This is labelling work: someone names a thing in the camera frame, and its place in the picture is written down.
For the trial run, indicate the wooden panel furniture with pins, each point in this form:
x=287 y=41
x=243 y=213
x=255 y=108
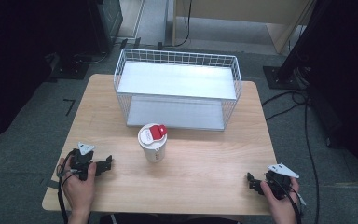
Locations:
x=248 y=12

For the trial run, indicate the black stand base plate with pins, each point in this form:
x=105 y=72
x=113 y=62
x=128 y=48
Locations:
x=70 y=68

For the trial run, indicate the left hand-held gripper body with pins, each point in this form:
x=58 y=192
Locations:
x=82 y=160

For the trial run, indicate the white cup with red lid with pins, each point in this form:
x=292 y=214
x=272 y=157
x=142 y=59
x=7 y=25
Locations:
x=153 y=149

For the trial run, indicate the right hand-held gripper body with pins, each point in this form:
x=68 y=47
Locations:
x=280 y=183

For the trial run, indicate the black metal stand with base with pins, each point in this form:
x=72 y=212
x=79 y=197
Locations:
x=292 y=62

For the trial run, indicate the dark curtain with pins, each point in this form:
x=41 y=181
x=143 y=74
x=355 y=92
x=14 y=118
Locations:
x=351 y=77
x=15 y=56

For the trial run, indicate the dark cabinet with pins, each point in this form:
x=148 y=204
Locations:
x=104 y=21

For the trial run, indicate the person's right hand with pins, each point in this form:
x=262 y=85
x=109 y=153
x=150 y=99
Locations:
x=281 y=207

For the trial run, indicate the person's left hand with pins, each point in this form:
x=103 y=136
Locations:
x=78 y=191

